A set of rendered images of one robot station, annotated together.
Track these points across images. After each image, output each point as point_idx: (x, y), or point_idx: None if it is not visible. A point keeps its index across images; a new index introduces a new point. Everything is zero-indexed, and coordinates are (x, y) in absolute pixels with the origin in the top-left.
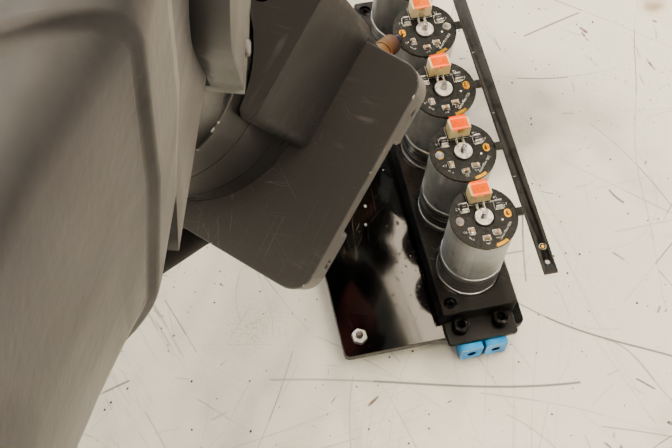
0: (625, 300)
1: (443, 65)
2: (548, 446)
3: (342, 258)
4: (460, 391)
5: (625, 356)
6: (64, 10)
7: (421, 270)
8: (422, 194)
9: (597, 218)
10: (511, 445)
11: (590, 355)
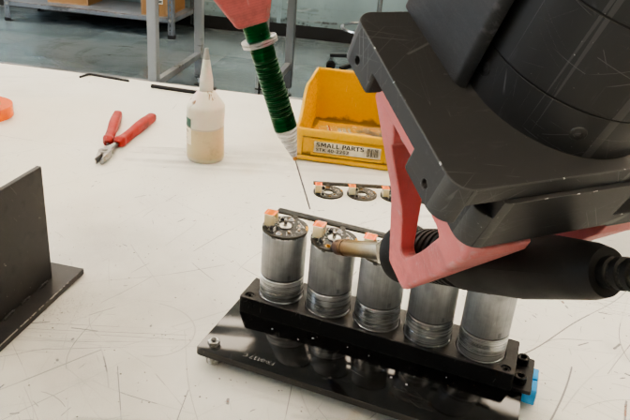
0: (521, 323)
1: (375, 236)
2: (615, 401)
3: (426, 409)
4: (556, 419)
5: (561, 341)
6: None
7: (461, 378)
8: (425, 326)
9: (458, 307)
10: (609, 417)
11: (553, 353)
